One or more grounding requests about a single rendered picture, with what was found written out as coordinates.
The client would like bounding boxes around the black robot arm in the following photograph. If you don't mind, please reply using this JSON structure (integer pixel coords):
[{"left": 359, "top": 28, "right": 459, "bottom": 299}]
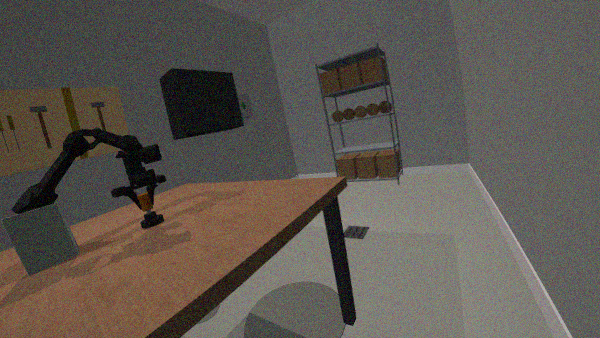
[{"left": 11, "top": 128, "right": 162, "bottom": 214}]

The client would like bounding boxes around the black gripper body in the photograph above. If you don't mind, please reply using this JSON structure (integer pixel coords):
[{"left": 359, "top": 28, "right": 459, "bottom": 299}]
[{"left": 111, "top": 165, "right": 166, "bottom": 197}]

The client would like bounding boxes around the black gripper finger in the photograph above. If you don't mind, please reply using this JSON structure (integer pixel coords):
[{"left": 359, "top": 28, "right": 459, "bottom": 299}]
[
  {"left": 124, "top": 192, "right": 142, "bottom": 210},
  {"left": 146, "top": 184, "right": 158, "bottom": 205}
]

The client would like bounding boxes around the orange knob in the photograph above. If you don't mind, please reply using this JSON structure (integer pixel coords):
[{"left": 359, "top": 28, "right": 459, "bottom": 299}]
[{"left": 137, "top": 192, "right": 153, "bottom": 212}]

